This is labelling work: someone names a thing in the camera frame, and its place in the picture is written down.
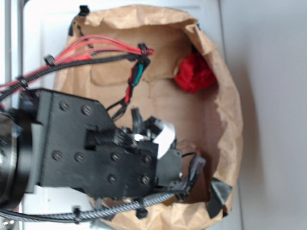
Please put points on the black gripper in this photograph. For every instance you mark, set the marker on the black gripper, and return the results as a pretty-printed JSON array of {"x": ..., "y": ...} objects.
[{"x": 76, "y": 144}]

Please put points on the yellow green sponge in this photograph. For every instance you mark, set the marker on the yellow green sponge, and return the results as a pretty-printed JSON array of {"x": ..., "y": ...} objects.
[{"x": 168, "y": 202}]

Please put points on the white plastic tray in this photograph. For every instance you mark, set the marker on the white plastic tray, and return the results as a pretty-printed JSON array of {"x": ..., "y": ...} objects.
[{"x": 45, "y": 31}]

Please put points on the brown paper bag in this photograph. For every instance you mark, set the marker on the brown paper bag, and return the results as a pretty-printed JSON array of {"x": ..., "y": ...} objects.
[{"x": 208, "y": 122}]

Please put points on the red crumpled cloth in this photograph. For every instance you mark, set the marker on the red crumpled cloth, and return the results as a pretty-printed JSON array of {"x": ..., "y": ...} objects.
[{"x": 194, "y": 74}]

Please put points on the aluminium frame rail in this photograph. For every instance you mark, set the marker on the aluminium frame rail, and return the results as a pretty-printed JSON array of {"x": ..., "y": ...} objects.
[{"x": 11, "y": 39}]

